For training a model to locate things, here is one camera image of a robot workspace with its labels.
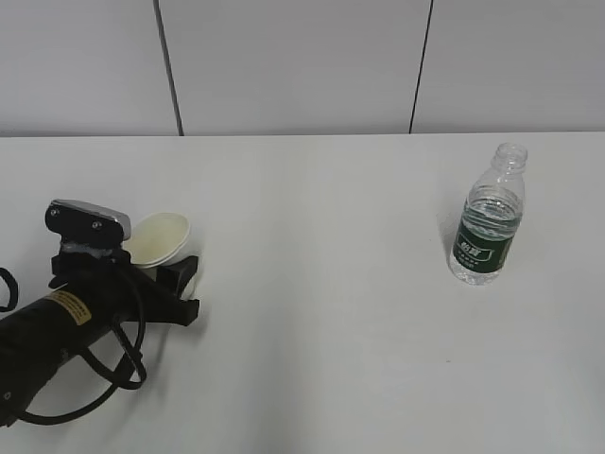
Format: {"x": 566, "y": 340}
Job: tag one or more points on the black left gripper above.
{"x": 107, "y": 291}

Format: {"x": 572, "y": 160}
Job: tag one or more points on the white paper cup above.
{"x": 161, "y": 239}

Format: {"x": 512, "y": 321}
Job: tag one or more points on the clear green-label water bottle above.
{"x": 490, "y": 218}

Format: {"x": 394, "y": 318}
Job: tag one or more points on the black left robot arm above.
{"x": 32, "y": 352}

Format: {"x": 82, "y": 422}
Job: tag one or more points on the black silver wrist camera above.
{"x": 86, "y": 224}

